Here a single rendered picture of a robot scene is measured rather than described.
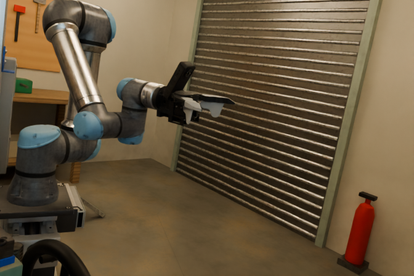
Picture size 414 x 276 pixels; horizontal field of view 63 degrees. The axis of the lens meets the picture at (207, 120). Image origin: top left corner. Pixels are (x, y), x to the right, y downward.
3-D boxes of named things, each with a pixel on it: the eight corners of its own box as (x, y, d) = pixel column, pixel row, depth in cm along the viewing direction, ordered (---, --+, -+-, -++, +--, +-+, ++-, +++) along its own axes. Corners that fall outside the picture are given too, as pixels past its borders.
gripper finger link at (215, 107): (231, 117, 95) (199, 114, 95) (234, 97, 94) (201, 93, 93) (233, 120, 92) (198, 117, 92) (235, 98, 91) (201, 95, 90)
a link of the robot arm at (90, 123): (40, -21, 97) (97, 128, 84) (74, -10, 106) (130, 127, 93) (22, 5, 103) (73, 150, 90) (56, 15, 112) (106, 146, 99)
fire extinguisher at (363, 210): (368, 268, 273) (385, 197, 265) (358, 275, 260) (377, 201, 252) (346, 257, 286) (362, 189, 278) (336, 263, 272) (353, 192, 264)
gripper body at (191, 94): (201, 122, 94) (169, 113, 101) (204, 91, 92) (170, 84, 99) (183, 126, 88) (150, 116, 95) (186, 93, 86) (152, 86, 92)
